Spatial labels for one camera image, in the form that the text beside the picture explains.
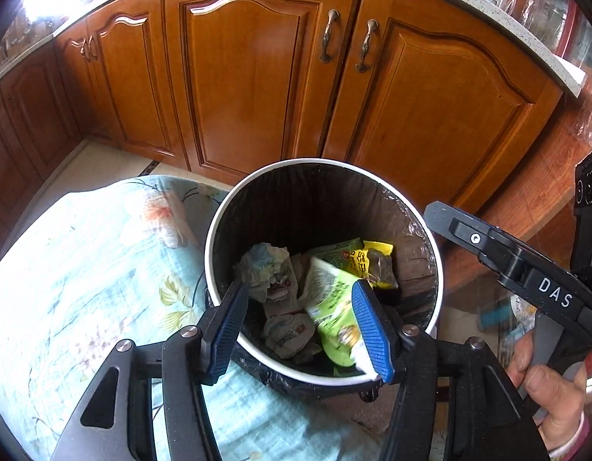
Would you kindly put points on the black bin liner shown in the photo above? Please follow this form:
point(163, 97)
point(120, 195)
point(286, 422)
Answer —
point(301, 201)

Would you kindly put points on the wooden kitchen cabinets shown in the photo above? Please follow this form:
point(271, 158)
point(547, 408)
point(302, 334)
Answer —
point(257, 81)

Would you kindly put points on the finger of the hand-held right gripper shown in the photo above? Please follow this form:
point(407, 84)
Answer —
point(464, 233)

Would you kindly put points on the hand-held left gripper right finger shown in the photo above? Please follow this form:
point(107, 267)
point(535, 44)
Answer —
point(373, 331)

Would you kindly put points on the blue floral tablecloth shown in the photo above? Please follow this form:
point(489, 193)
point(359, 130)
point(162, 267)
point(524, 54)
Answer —
point(85, 273)

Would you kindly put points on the person's right hand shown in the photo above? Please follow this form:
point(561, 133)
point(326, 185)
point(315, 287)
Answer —
point(560, 408)

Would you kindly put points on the lime green snack wrapper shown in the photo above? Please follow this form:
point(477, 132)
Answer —
point(332, 307)

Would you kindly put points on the clear plastic sheet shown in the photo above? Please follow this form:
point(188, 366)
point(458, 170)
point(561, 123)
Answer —
point(540, 5)

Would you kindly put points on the white paper ball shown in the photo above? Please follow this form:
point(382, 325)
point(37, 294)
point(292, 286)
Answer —
point(260, 266)

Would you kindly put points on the yellow snack wrapper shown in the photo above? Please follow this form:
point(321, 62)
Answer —
point(375, 257)

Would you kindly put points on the white and red carton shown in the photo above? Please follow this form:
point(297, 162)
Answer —
point(289, 336)

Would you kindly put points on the blue cylindrical object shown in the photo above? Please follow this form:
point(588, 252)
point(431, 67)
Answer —
point(495, 319)

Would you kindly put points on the light green drink carton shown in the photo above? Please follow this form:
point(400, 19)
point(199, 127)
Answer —
point(332, 252)

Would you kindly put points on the white round bin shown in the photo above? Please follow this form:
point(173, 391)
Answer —
point(433, 297)

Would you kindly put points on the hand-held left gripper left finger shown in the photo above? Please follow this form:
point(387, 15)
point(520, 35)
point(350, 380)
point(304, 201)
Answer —
point(226, 331)

